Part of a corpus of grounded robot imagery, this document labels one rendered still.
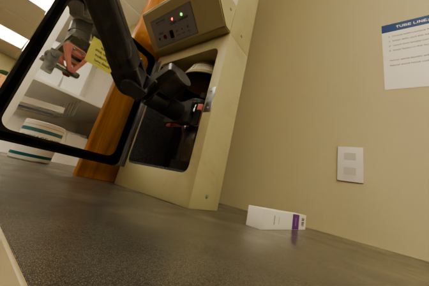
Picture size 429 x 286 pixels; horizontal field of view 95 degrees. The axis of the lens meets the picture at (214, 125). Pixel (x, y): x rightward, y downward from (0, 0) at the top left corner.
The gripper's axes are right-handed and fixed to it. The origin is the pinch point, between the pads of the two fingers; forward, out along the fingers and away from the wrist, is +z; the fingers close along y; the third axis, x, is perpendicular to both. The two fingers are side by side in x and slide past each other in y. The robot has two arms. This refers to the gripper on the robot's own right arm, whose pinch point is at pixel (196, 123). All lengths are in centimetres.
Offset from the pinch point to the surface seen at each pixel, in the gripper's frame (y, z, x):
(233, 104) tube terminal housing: -13.8, -1.7, -4.9
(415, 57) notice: -58, 32, -35
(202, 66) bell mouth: -3.4, -7.4, -16.2
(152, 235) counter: -27.8, -30.2, 24.2
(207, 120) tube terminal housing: -13.1, -10.1, 3.8
